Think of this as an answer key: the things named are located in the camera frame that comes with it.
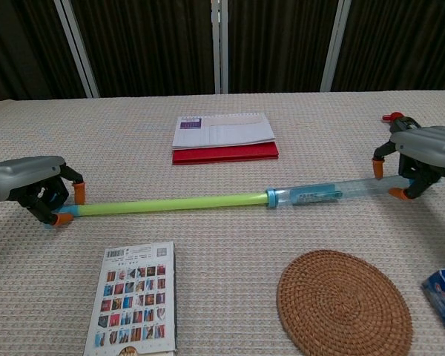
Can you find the red and black clamp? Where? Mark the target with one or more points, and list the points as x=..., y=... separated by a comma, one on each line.
x=404, y=122

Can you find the green blue water pump toy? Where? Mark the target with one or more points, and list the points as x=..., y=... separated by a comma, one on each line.
x=170, y=204

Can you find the round woven rattan coaster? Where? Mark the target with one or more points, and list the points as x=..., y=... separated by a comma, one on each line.
x=341, y=304

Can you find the white and red desk calendar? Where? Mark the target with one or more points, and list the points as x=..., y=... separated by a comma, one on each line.
x=222, y=137

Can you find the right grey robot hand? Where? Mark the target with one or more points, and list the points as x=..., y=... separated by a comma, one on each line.
x=426, y=144

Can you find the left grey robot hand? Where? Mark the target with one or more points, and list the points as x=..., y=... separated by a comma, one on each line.
x=26, y=174

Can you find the beige woven tablecloth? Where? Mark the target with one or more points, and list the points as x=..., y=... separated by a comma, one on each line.
x=222, y=237

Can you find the white partition post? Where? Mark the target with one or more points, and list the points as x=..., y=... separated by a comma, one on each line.
x=219, y=44
x=335, y=44
x=78, y=48

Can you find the card box with picture grid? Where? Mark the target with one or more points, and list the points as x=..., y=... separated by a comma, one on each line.
x=133, y=296

